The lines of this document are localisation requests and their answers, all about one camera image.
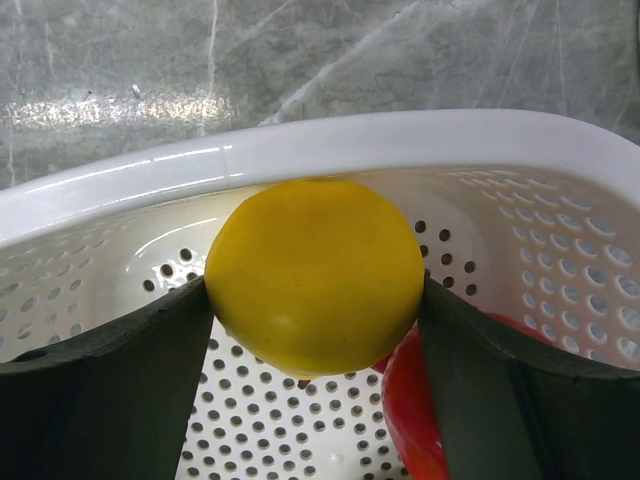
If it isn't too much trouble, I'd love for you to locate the yellow pear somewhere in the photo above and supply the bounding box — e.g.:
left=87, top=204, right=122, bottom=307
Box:
left=204, top=179, right=425, bottom=380

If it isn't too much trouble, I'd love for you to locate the white perforated plastic basket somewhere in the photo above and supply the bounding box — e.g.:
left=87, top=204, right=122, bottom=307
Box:
left=1, top=109, right=639, bottom=479

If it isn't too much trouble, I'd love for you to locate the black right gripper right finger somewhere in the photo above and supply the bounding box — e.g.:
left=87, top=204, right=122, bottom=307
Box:
left=418, top=279, right=639, bottom=479

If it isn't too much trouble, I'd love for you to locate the red apple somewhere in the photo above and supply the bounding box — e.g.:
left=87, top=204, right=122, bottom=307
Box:
left=372, top=312, right=554, bottom=480

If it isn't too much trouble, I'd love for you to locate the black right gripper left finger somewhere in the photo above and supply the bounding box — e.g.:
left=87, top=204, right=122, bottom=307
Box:
left=1, top=278, right=214, bottom=479

